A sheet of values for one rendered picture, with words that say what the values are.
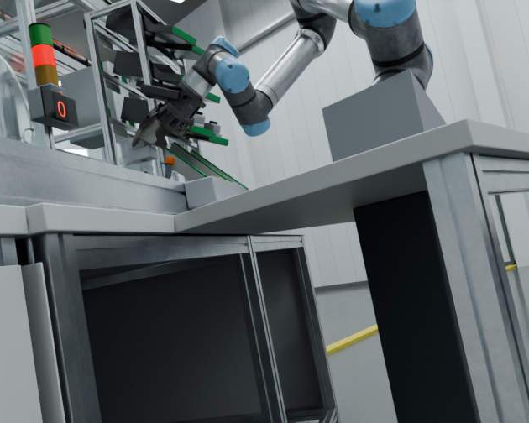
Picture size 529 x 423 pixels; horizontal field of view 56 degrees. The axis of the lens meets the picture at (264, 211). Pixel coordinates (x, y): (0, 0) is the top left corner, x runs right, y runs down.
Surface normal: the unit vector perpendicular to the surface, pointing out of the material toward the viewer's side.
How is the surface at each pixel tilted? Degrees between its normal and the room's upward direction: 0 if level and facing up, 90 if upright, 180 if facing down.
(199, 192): 90
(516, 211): 90
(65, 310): 90
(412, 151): 90
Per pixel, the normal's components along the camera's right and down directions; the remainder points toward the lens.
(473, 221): -0.67, 0.05
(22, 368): 0.95, -0.21
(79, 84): -0.26, -0.05
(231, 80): 0.38, 0.50
